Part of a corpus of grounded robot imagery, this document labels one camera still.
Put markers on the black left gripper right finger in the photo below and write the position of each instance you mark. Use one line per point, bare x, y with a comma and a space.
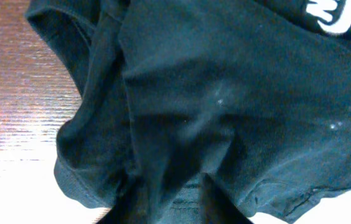
215, 206

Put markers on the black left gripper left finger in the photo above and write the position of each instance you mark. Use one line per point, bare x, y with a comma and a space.
130, 208

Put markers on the black t-shirt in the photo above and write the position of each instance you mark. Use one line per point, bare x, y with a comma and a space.
256, 94

